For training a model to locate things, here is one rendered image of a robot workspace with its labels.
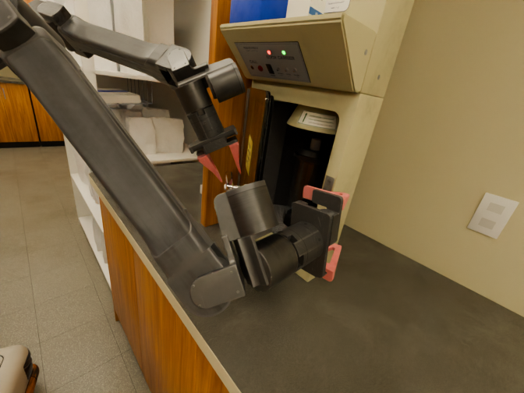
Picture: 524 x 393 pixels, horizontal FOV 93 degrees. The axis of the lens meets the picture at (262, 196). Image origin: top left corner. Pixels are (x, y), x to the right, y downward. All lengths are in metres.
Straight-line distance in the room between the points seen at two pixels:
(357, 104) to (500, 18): 0.50
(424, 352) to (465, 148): 0.55
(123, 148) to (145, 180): 0.04
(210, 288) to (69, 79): 0.28
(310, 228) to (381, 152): 0.67
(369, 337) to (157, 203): 0.52
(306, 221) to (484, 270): 0.72
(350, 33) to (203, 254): 0.39
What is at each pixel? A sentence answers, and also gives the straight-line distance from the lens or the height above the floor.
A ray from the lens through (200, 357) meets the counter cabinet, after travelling 0.71.
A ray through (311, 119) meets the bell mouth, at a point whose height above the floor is 1.34.
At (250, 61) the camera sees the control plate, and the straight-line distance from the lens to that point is 0.66.
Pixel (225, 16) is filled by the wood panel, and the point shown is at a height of 1.54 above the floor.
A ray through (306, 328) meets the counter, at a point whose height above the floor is 0.94.
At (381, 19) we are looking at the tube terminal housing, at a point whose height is 1.53.
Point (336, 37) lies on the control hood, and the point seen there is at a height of 1.48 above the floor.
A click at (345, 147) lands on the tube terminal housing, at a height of 1.30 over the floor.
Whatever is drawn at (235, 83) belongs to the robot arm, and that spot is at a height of 1.39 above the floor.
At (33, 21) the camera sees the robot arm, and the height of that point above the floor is 1.43.
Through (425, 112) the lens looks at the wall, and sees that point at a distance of 0.95.
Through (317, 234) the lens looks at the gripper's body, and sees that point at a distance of 0.35.
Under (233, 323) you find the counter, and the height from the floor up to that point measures 0.94.
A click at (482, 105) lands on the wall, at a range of 0.92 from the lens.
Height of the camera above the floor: 1.39
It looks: 24 degrees down
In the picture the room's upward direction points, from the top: 9 degrees clockwise
